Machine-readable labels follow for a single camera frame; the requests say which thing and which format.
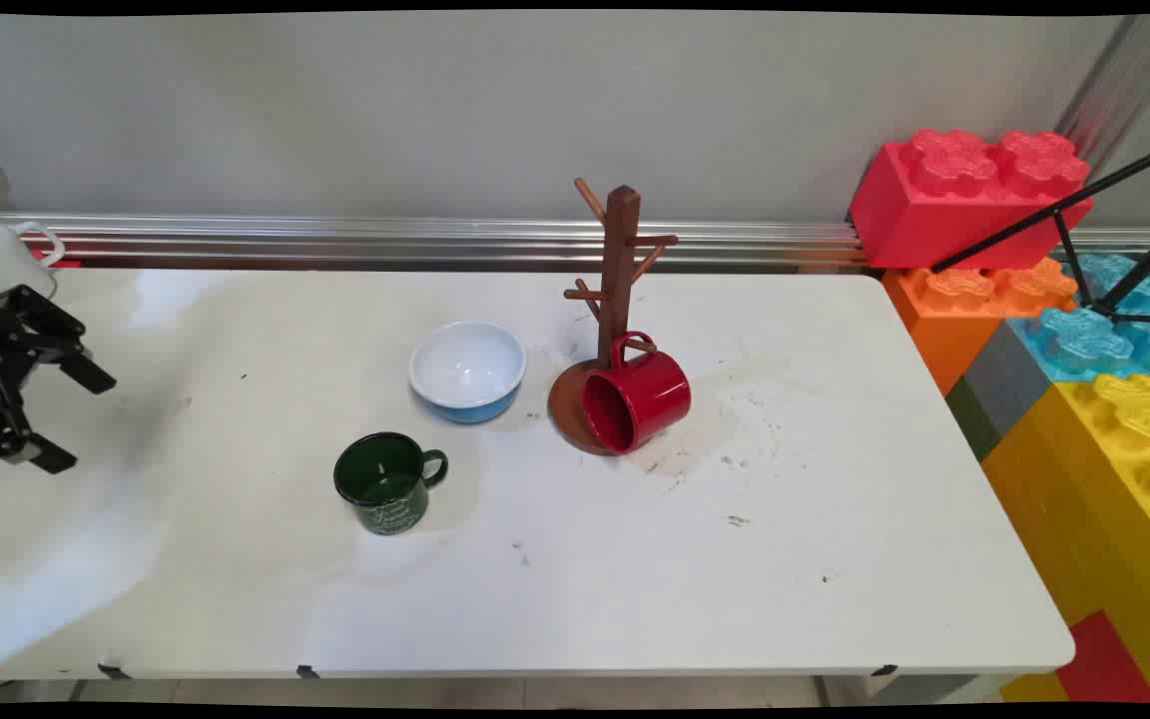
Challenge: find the dark green toy block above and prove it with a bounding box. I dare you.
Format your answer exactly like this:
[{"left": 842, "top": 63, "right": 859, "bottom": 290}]
[{"left": 944, "top": 377, "right": 1003, "bottom": 462}]

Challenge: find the dark green enamel mug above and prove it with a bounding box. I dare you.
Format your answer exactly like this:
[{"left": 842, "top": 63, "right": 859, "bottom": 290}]
[{"left": 333, "top": 431, "right": 449, "bottom": 536}]

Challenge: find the flat red toy block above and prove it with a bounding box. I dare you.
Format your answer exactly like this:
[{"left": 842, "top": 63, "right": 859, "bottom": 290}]
[{"left": 1054, "top": 609, "right": 1150, "bottom": 705}]

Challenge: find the white mug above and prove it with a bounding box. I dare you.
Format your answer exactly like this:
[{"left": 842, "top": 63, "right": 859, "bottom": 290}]
[{"left": 0, "top": 222, "right": 66, "bottom": 301}]

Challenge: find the horizontal aluminium rail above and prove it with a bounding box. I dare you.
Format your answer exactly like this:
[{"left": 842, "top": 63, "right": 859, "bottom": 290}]
[{"left": 0, "top": 210, "right": 1150, "bottom": 273}]

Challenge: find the giant blue toy brick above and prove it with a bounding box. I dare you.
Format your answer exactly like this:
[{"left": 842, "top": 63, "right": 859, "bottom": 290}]
[{"left": 1009, "top": 252, "right": 1150, "bottom": 383}]

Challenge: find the slanted aluminium post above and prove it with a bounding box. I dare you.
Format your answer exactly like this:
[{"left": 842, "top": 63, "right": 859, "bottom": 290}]
[{"left": 1054, "top": 15, "right": 1150, "bottom": 191}]

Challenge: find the giant yellow toy brick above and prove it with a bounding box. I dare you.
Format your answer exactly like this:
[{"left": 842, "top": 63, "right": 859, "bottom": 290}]
[{"left": 979, "top": 371, "right": 1150, "bottom": 705}]

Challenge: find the black tripod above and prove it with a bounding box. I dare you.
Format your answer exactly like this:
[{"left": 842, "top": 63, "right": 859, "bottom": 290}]
[{"left": 931, "top": 135, "right": 1150, "bottom": 326}]

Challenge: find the giant red toy brick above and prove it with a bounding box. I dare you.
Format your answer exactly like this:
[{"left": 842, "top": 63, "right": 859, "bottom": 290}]
[{"left": 849, "top": 129, "right": 1095, "bottom": 271}]

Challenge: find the red enamel mug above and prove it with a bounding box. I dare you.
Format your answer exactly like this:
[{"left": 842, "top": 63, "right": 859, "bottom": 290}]
[{"left": 581, "top": 331, "right": 692, "bottom": 456}]

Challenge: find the white and blue bowl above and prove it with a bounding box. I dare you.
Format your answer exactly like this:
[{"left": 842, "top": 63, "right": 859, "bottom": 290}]
[{"left": 408, "top": 320, "right": 528, "bottom": 424}]

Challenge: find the brown wooden mug tree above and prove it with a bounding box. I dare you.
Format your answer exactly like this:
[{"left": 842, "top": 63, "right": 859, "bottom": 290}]
[{"left": 547, "top": 178, "right": 681, "bottom": 457}]

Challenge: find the giant orange toy brick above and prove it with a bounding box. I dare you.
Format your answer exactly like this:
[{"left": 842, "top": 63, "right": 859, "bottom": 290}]
[{"left": 881, "top": 258, "right": 1080, "bottom": 395}]

